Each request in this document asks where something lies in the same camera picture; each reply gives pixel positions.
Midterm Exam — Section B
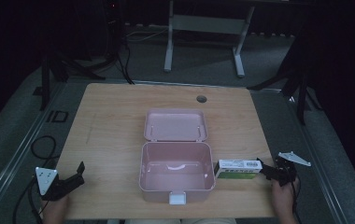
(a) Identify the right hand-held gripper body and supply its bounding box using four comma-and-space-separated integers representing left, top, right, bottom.
272, 151, 312, 188

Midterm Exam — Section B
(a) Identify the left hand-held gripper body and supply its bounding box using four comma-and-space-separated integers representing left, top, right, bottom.
35, 166, 75, 202

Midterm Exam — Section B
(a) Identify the white and green medicine box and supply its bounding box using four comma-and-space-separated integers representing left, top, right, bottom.
213, 159, 263, 180

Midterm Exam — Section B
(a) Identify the pink storage box with lid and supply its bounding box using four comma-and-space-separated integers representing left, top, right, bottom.
138, 107, 217, 206

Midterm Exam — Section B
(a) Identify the person's right hand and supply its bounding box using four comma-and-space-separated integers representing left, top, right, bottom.
270, 177, 300, 220

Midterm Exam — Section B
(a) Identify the person's left hand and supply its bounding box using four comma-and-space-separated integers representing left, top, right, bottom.
40, 193, 71, 219

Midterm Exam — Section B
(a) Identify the black metal stand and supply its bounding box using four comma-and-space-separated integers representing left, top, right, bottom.
39, 50, 107, 112
247, 31, 323, 126

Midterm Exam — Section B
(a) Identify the black equipment tower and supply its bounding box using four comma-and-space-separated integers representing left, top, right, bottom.
103, 0, 125, 62

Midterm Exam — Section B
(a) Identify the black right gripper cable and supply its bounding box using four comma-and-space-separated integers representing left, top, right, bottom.
291, 175, 303, 224

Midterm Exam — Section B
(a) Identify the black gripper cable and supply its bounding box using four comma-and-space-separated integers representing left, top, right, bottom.
12, 176, 44, 224
291, 175, 303, 224

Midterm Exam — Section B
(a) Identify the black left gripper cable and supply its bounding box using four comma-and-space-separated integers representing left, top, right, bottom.
12, 176, 44, 224

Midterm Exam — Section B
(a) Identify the black looped cable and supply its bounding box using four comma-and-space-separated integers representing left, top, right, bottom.
30, 135, 60, 169

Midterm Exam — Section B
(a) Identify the black floor cable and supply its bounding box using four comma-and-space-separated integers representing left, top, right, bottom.
116, 38, 135, 86

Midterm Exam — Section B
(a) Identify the white floor cable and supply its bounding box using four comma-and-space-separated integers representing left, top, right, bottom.
124, 28, 169, 43

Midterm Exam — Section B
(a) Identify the white metal desk frame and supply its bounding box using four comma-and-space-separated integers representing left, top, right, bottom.
163, 0, 256, 78

